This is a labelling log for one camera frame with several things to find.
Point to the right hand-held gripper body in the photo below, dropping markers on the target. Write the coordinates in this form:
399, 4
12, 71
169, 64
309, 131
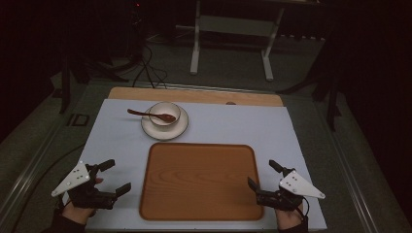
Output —
299, 187

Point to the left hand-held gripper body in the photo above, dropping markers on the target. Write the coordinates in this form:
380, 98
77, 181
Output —
74, 180

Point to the person's right hand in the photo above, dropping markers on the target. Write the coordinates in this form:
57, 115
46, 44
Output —
288, 218

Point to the person's left hand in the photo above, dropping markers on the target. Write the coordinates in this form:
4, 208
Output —
77, 213

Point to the pale blue table mat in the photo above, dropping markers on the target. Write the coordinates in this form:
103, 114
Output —
113, 139

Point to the brown wooden tray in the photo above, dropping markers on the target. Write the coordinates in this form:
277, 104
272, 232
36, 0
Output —
200, 183

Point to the black floor socket box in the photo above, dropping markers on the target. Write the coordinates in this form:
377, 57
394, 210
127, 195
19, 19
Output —
78, 119

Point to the white ceramic saucer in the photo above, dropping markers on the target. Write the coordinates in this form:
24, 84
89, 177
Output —
163, 131

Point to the dark wooden spoon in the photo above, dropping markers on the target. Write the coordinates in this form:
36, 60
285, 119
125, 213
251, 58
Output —
152, 115

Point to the white ceramic bowl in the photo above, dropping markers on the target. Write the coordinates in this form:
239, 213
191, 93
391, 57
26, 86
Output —
164, 114

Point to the white metal stand frame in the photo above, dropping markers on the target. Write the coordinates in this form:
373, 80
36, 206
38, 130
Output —
231, 26

